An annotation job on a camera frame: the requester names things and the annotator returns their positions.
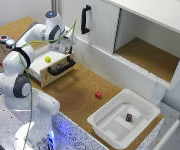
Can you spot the wooden drawer box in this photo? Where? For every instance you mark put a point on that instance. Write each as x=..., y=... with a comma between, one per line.
x=21, y=26

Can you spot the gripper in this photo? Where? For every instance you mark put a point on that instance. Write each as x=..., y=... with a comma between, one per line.
x=65, y=45

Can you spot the yellow block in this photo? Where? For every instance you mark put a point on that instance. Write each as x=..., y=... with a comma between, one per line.
x=48, y=59

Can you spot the blue button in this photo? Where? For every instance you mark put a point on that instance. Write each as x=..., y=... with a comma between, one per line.
x=10, y=43

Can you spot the red button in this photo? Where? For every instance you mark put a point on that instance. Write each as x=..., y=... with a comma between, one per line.
x=3, y=39

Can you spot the pink block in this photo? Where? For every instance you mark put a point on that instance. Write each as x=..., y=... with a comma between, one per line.
x=98, y=95

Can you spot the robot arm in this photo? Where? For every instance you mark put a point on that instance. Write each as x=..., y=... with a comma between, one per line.
x=15, y=85

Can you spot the purple block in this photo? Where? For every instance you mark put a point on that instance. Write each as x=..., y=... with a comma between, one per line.
x=129, y=117

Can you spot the white cabinet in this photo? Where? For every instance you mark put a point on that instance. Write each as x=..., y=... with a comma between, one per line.
x=150, y=56

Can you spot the white sliding door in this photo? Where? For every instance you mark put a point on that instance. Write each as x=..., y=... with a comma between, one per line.
x=100, y=23

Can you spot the wooden drawer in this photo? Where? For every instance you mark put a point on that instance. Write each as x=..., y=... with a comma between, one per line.
x=40, y=67

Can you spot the white plastic box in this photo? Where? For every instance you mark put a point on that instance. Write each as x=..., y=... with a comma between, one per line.
x=123, y=128

